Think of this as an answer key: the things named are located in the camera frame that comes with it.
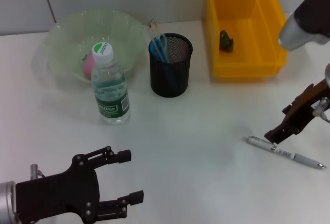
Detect blue teal capped scissors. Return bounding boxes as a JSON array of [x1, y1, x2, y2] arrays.
[[150, 33, 178, 90]]

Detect yellow plastic storage bin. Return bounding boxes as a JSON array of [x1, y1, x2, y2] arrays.
[[205, 0, 291, 79]]

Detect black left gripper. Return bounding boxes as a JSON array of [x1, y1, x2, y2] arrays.
[[15, 145, 144, 224]]

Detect small green toy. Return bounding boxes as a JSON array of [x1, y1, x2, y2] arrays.
[[219, 29, 235, 53]]

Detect black mesh trash can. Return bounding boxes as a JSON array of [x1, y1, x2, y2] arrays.
[[148, 33, 193, 98]]

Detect pale green wavy fruit plate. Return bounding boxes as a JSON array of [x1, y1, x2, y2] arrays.
[[42, 8, 145, 83]]

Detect clear plastic ruler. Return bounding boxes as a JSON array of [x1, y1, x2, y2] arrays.
[[146, 18, 168, 62]]

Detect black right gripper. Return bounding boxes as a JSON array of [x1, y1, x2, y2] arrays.
[[263, 78, 330, 147]]

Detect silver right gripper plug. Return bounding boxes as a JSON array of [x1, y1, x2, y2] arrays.
[[312, 99, 329, 118]]

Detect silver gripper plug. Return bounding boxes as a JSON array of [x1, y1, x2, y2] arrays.
[[312, 99, 329, 118], [30, 164, 39, 181]]

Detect pink peach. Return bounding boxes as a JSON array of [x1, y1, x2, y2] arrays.
[[82, 51, 95, 80]]

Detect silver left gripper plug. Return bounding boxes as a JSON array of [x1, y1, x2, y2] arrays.
[[30, 164, 39, 181]]

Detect white grey ballpoint pen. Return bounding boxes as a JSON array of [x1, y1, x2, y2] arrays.
[[241, 135, 326, 170]]

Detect clear green-label water bottle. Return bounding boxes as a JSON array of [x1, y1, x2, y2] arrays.
[[90, 42, 131, 125]]

